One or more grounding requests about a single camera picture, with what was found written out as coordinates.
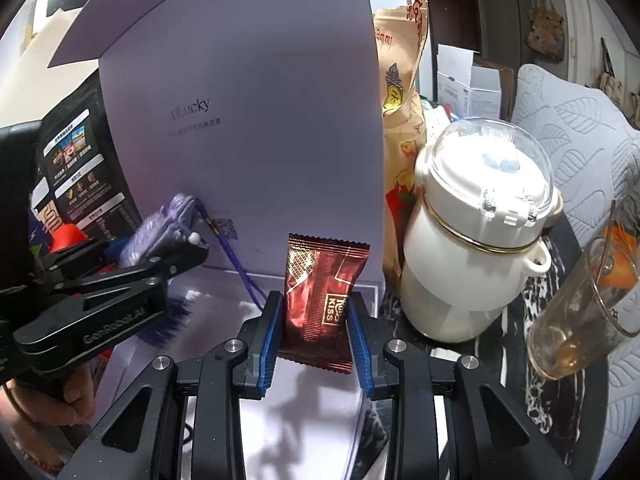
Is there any thin stirring stick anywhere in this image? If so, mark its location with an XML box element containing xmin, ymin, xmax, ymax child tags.
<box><xmin>596</xmin><ymin>199</ymin><xmax>617</xmax><ymax>283</ymax></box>

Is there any orange round object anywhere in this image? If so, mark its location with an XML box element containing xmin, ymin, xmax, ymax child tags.
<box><xmin>600</xmin><ymin>224</ymin><xmax>640</xmax><ymax>289</ymax></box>

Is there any window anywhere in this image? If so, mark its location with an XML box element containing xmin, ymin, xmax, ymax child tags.
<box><xmin>29</xmin><ymin>0</ymin><xmax>109</xmax><ymax>37</ymax></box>

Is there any grey leaf-print quilted cover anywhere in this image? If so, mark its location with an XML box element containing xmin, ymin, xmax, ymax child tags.
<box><xmin>510</xmin><ymin>62</ymin><xmax>640</xmax><ymax>480</ymax></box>

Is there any red box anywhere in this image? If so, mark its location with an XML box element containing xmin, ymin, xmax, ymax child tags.
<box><xmin>47</xmin><ymin>224</ymin><xmax>103</xmax><ymax>262</ymax></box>

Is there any brown door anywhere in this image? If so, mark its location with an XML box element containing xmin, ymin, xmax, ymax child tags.
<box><xmin>424</xmin><ymin>0</ymin><xmax>484</xmax><ymax>57</ymax></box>

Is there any white cardboard box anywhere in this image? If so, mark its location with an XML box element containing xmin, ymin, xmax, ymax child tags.
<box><xmin>466</xmin><ymin>66</ymin><xmax>504</xmax><ymax>119</ymax></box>
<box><xmin>436</xmin><ymin>44</ymin><xmax>477</xmax><ymax>112</ymax></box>
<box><xmin>47</xmin><ymin>0</ymin><xmax>383</xmax><ymax>480</ymax></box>

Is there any thin wrist bracelet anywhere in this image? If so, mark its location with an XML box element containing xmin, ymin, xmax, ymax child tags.
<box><xmin>5</xmin><ymin>382</ymin><xmax>37</xmax><ymax>427</ymax></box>

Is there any white jar with clear dome lid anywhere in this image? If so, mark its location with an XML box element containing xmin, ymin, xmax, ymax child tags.
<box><xmin>400</xmin><ymin>116</ymin><xmax>563</xmax><ymax>345</ymax></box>

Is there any purple tasselled sachet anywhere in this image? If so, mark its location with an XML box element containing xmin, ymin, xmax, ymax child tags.
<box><xmin>120</xmin><ymin>192</ymin><xmax>266</xmax><ymax>353</ymax></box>

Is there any clear glass cup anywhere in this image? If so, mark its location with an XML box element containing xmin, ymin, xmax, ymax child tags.
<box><xmin>525</xmin><ymin>232</ymin><xmax>640</xmax><ymax>381</ymax></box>

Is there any dark red candy packet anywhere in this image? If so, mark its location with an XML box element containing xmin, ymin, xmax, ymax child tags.
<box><xmin>276</xmin><ymin>233</ymin><xmax>371</xmax><ymax>375</ymax></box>

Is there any tan printed paper bag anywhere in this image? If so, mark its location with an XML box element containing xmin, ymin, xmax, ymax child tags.
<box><xmin>372</xmin><ymin>0</ymin><xmax>431</xmax><ymax>286</ymax></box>

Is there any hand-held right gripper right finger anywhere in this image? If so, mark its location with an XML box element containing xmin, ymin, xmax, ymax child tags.
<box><xmin>347</xmin><ymin>291</ymin><xmax>576</xmax><ymax>480</ymax></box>

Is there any person's left hand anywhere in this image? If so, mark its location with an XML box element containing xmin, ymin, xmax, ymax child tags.
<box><xmin>10</xmin><ymin>367</ymin><xmax>107</xmax><ymax>429</ymax></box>

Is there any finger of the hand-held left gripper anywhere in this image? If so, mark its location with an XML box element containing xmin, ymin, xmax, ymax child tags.
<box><xmin>39</xmin><ymin>234</ymin><xmax>209</xmax><ymax>295</ymax></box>

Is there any brown cardboard panel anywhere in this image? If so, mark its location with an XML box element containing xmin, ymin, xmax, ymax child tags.
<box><xmin>472</xmin><ymin>54</ymin><xmax>517</xmax><ymax>117</ymax></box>

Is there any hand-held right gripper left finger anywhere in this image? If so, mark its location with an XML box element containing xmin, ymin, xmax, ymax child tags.
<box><xmin>62</xmin><ymin>291</ymin><xmax>283</xmax><ymax>480</ymax></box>

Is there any dark blue printed package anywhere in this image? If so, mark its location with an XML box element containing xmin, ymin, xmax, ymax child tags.
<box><xmin>27</xmin><ymin>181</ymin><xmax>55</xmax><ymax>256</ymax></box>

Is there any person's left forearm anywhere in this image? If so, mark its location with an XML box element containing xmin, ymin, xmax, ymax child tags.
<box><xmin>0</xmin><ymin>390</ymin><xmax>68</xmax><ymax>478</ymax></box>

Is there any black printed snack bag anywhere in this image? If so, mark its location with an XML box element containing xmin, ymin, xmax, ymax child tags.
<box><xmin>32</xmin><ymin>75</ymin><xmax>146</xmax><ymax>246</ymax></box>

